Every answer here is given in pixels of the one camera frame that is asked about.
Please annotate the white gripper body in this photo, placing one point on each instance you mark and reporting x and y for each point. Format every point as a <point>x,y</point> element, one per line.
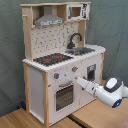
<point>88,86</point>

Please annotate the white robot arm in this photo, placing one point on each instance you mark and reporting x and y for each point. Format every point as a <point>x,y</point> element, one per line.
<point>110,94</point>

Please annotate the wooden toy kitchen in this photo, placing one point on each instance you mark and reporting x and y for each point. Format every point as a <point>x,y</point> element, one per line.
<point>40,84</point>

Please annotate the right stove knob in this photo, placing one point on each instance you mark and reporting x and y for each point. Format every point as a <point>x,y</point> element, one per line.
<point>74,69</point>

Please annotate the stove knob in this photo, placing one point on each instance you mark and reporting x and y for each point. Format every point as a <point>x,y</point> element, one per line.
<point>74,69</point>
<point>56,75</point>

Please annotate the toy oven door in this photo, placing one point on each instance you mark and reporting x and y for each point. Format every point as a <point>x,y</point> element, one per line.
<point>64,97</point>

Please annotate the left stove knob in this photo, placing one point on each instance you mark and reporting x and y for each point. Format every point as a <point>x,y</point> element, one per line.
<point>56,75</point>

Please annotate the metal toy sink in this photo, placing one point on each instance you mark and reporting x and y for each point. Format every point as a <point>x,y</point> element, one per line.
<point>79,51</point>

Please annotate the black toy faucet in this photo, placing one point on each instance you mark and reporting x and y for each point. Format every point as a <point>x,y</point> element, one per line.
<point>71,44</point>

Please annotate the black toy stovetop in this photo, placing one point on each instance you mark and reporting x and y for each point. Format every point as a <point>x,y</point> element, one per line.
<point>52,59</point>

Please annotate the toy microwave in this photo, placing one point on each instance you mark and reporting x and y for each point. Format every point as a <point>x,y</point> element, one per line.
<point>77,11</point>

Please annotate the grey range hood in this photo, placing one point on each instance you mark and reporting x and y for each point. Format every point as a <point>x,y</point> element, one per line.
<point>48,18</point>

